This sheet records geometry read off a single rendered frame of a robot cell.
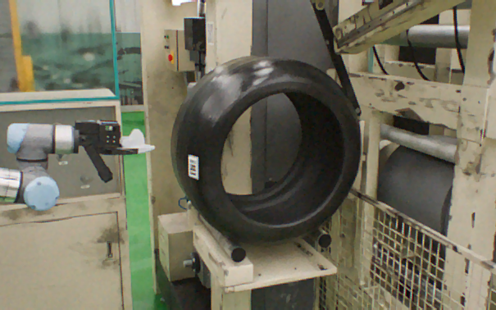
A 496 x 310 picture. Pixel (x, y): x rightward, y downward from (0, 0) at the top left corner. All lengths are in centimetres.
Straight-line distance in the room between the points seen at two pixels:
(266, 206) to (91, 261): 74
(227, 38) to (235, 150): 38
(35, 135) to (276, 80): 63
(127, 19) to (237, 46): 866
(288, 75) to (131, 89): 902
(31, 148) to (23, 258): 78
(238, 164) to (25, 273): 89
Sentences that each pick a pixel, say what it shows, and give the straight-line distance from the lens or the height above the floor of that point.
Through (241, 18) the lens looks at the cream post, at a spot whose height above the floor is 156.
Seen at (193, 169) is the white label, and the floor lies 117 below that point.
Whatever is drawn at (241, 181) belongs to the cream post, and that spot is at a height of 100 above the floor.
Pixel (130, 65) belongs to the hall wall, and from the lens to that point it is 1030.
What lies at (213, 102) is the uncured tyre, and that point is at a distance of 135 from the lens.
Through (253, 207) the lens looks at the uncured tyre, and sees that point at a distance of 173.
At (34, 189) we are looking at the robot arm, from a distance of 124.
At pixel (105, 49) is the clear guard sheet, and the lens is 193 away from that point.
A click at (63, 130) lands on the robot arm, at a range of 137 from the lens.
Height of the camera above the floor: 154
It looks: 14 degrees down
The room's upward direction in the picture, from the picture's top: straight up
